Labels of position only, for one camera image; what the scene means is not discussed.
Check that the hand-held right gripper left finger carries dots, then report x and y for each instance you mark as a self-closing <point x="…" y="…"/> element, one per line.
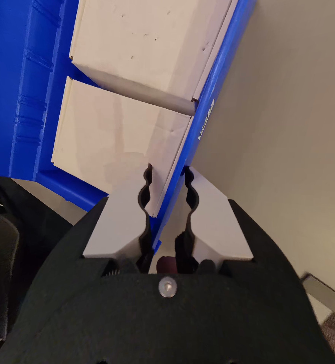
<point x="119" y="227"/>

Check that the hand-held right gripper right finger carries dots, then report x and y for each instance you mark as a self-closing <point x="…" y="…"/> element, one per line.
<point x="221" y="227"/>

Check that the white cardboard box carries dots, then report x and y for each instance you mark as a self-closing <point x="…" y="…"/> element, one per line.
<point x="144" y="42"/>
<point x="113" y="142"/>

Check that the blue plastic bin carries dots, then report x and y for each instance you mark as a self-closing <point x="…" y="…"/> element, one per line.
<point x="22" y="85"/>

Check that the person's dark clothing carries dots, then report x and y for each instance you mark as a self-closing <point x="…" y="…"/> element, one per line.
<point x="13" y="256"/>

